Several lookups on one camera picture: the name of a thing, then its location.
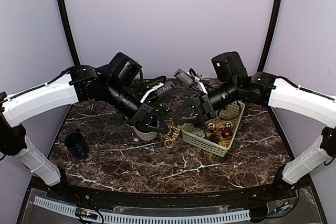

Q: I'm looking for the beige perforated plastic basket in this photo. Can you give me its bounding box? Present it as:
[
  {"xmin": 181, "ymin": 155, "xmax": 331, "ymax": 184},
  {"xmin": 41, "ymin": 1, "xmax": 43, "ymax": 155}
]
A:
[{"xmin": 182, "ymin": 101, "xmax": 245, "ymax": 157}]

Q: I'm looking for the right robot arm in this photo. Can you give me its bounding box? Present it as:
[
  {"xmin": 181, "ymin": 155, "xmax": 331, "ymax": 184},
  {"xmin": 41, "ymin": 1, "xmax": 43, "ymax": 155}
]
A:
[{"xmin": 172, "ymin": 51, "xmax": 335, "ymax": 200}]

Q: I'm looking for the small green christmas tree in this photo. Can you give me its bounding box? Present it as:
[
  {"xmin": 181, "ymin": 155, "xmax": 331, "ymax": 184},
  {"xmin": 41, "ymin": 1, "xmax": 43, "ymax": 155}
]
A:
[{"xmin": 120, "ymin": 76, "xmax": 171, "ymax": 141}]

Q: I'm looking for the grey slotted cable duct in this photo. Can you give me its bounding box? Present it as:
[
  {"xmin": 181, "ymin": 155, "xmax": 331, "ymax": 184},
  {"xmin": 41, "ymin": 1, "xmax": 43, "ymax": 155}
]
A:
[{"xmin": 33, "ymin": 196, "xmax": 251, "ymax": 223}]

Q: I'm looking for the gold merry christmas sign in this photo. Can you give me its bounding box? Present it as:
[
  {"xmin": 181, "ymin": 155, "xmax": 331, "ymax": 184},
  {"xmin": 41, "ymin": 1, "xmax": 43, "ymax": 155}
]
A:
[{"xmin": 160, "ymin": 121, "xmax": 183, "ymax": 148}]

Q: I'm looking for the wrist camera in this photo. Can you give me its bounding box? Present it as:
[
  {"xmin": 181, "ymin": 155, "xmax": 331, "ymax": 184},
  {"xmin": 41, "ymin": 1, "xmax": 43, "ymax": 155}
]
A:
[
  {"xmin": 174, "ymin": 68, "xmax": 194, "ymax": 88},
  {"xmin": 156, "ymin": 81, "xmax": 175, "ymax": 98}
]

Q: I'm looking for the brown bauble ornament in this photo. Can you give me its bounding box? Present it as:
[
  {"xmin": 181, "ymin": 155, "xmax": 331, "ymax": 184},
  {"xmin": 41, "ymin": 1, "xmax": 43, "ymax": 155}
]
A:
[{"xmin": 222, "ymin": 128, "xmax": 233, "ymax": 138}]

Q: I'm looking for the black front table rail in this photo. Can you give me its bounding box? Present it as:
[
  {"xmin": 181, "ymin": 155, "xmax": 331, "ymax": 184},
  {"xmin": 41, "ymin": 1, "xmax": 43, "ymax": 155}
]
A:
[{"xmin": 47, "ymin": 165, "xmax": 298, "ymax": 209}]

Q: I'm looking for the right black frame post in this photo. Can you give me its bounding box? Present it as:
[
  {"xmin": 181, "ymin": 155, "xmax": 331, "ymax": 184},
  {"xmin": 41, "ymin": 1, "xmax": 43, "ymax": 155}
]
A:
[{"xmin": 257, "ymin": 0, "xmax": 281, "ymax": 71}]

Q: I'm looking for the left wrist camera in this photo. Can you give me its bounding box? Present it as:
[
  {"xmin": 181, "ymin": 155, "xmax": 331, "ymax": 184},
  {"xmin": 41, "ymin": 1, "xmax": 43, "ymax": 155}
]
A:
[{"xmin": 156, "ymin": 81, "xmax": 175, "ymax": 98}]

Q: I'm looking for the black frame post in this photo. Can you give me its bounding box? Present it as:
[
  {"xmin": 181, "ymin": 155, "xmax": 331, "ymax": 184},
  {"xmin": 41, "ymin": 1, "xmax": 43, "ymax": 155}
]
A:
[
  {"xmin": 57, "ymin": 0, "xmax": 80, "ymax": 66},
  {"xmin": 257, "ymin": 0, "xmax": 281, "ymax": 71}
]

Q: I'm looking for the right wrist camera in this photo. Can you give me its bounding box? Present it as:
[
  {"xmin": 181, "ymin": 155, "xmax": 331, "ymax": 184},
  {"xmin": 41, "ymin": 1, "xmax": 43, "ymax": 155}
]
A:
[{"xmin": 174, "ymin": 68, "xmax": 194, "ymax": 88}]

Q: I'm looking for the left black frame post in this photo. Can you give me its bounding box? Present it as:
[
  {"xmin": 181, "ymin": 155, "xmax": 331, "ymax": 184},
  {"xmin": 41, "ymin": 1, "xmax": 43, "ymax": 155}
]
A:
[{"xmin": 57, "ymin": 0, "xmax": 80, "ymax": 66}]

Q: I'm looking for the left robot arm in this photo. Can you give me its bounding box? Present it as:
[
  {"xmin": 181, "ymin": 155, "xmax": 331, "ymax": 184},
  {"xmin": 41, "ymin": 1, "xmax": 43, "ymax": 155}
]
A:
[{"xmin": 1, "ymin": 52, "xmax": 169, "ymax": 201}]

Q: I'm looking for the brown pine cone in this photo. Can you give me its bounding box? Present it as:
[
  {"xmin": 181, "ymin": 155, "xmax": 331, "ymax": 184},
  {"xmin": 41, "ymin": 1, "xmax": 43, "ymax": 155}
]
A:
[{"xmin": 209, "ymin": 132, "xmax": 223, "ymax": 144}]

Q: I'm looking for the dark blue cup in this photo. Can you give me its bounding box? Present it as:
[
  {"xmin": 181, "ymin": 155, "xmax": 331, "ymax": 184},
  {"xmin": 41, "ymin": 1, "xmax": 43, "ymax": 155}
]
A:
[{"xmin": 64, "ymin": 129, "xmax": 89, "ymax": 159}]

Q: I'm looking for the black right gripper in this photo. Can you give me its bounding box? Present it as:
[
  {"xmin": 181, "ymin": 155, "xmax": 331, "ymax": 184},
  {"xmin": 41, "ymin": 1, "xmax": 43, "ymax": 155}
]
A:
[{"xmin": 171, "ymin": 78, "xmax": 240, "ymax": 123}]

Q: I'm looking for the fairy light string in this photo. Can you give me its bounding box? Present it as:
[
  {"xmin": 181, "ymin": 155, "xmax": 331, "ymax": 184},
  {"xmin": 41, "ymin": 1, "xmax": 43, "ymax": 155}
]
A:
[{"xmin": 128, "ymin": 84, "xmax": 171, "ymax": 137}]

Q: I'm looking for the gold bauble ornament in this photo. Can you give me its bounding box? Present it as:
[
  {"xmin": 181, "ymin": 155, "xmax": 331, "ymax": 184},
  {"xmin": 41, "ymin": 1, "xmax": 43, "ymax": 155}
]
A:
[
  {"xmin": 225, "ymin": 121, "xmax": 235, "ymax": 129},
  {"xmin": 205, "ymin": 122, "xmax": 216, "ymax": 133}
]

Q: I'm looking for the gold tinsel garland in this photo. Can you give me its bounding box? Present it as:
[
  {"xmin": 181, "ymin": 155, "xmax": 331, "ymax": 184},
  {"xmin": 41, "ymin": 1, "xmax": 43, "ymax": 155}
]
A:
[{"xmin": 217, "ymin": 110, "xmax": 235, "ymax": 147}]

